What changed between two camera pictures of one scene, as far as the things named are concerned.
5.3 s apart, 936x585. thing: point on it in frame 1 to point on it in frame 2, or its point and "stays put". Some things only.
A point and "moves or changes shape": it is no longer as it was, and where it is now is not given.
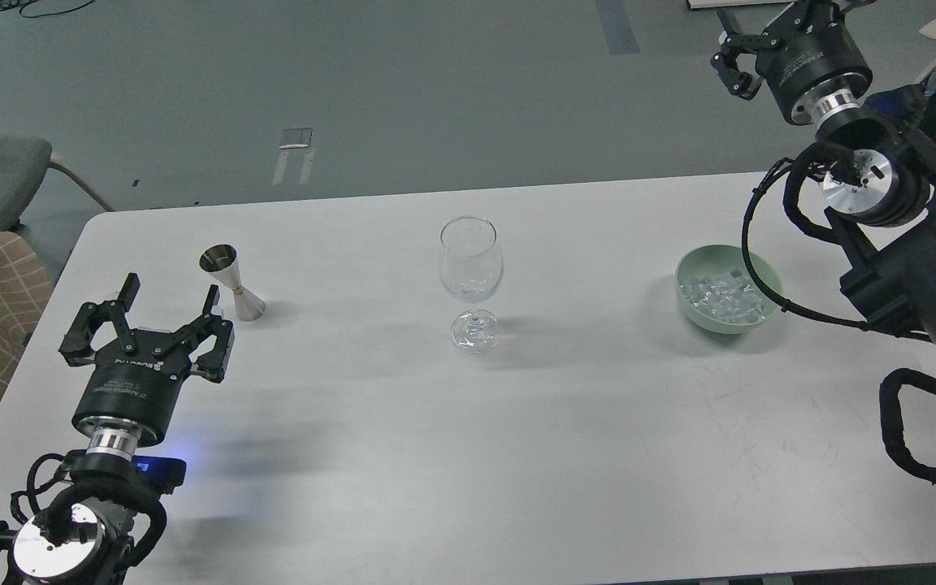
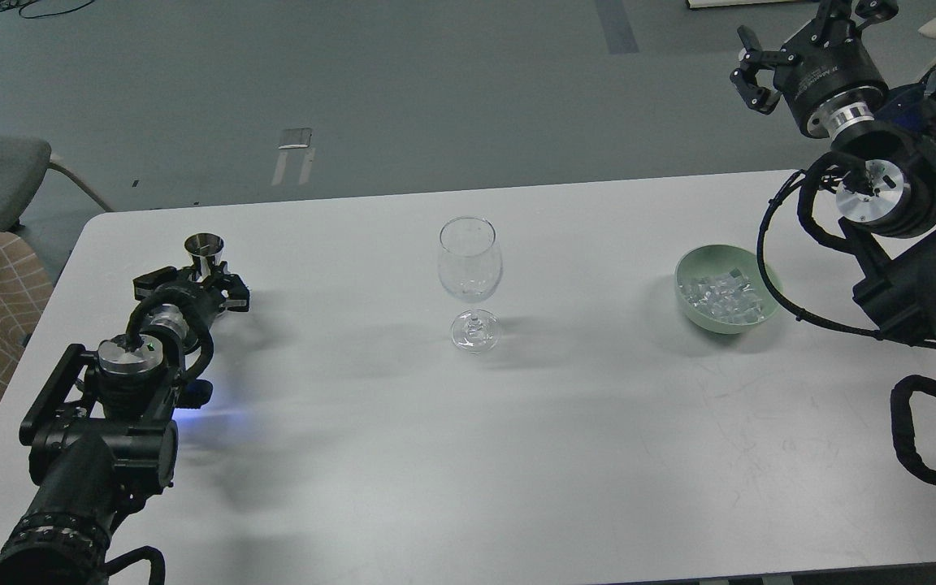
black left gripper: x=138 y=374 to x=188 y=305
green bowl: x=717 y=293 stays put
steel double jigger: x=222 y=260 moves or changes shape
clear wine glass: x=471 y=266 stays put
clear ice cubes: x=729 y=296 stays put
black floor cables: x=5 y=5 stays put
